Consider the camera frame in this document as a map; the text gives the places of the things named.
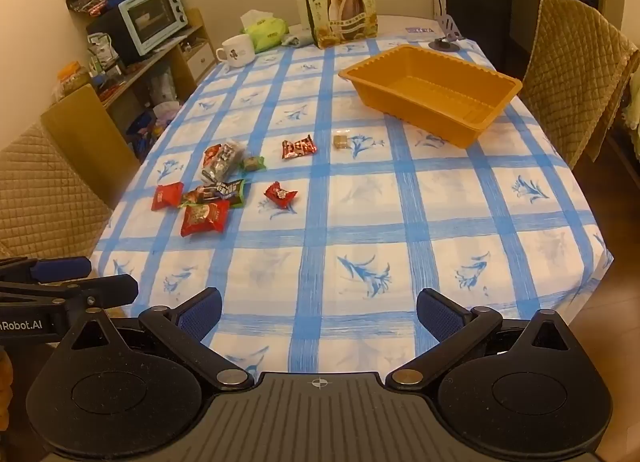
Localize green edged dark packet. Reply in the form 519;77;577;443
181;178;247;208

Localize white mug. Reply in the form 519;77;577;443
215;35;257;66

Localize green tissue pack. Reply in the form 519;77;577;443
240;10;290;53

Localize clear plastic bag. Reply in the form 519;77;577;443
147;67;180;106

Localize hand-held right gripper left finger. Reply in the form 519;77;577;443
60;287;255;391

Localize light blue toaster oven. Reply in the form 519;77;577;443
117;0;190;57

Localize wooden chair quilted cushion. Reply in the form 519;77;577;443
0;84;141;268

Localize small red candy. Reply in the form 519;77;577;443
263;181;299;209

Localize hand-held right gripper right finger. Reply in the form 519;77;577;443
386;287;581;391

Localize orange jar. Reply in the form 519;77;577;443
52;61;93;98

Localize wooden shelf cabinet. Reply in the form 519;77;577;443
50;7;218;163

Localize pink plastic bag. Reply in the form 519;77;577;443
152;102;182;125

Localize red black bag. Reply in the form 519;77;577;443
64;0;108;17

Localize white thermos bottle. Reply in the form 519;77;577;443
291;0;312;29

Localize blue plastic item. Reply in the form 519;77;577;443
125;112;166;158

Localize quilted covered chair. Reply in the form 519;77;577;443
520;0;640;170

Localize sunflower seed box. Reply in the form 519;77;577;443
300;0;377;50

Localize clear silver packet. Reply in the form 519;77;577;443
200;139;247;184

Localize phone stand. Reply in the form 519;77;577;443
430;14;463;52

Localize red foil packet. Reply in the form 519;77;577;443
151;181;186;210

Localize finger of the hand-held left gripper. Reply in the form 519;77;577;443
0;275;139;310
0;256;93;284

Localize blue checked tablecloth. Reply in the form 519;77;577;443
90;15;615;388

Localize person's left hand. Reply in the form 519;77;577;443
0;348;13;433

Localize orange plastic tray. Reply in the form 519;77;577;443
338;45;523;149

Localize green white bags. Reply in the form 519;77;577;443
87;32;123;83

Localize red brown candy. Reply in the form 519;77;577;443
280;133;319;160

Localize large red packet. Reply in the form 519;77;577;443
180;199;232;238

